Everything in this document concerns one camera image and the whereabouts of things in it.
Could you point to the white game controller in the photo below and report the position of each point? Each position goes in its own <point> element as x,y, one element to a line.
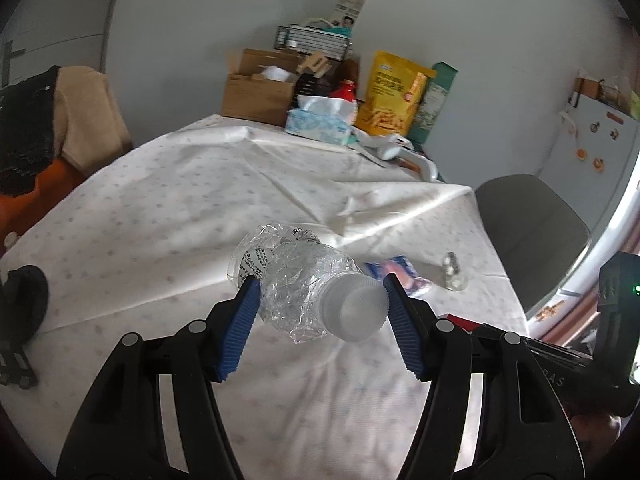
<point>385,149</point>

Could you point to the white dotted tablecloth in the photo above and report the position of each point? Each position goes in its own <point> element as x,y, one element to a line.
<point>144,246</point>

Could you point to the yellow snack bag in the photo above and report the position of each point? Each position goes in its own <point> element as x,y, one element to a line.
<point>394,92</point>

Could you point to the purple Vinda tissue packet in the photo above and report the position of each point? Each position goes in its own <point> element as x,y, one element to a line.
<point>415,286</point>

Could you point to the brown cardboard box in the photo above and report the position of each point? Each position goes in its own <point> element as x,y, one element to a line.
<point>249,94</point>

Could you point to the crushed clear plastic bottle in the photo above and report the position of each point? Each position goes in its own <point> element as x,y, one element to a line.
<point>309,289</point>

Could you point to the black wire basket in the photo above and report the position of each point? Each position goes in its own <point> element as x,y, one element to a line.
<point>307,40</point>

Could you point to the black knitted garment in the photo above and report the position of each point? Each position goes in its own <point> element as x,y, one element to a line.
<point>27,134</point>

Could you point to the red white bottle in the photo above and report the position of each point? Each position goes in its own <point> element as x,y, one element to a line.
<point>345,90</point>

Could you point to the person's right hand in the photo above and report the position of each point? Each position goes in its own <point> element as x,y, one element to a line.
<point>596,434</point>

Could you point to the black strap object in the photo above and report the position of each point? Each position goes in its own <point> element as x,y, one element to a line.
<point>24,304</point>

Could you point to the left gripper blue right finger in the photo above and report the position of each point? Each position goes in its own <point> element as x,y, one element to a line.
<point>524,432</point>

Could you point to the blue tissue pack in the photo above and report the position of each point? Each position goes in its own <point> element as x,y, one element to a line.
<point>322,118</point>

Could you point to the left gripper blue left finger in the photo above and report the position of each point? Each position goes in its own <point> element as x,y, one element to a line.
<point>118,430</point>

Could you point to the orange chair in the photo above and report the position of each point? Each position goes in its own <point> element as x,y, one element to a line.
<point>19,214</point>

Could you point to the beige cloth on chair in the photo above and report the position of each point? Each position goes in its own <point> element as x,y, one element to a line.
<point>89,132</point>

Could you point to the white refrigerator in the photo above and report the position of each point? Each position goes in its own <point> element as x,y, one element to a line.
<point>590,153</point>

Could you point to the silver pill blister pack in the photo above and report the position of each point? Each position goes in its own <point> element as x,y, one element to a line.
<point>454,277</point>

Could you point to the green tall box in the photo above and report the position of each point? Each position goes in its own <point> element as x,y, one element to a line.
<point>432,102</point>

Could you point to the grey upholstered chair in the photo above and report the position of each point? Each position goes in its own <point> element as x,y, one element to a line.
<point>536,235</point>

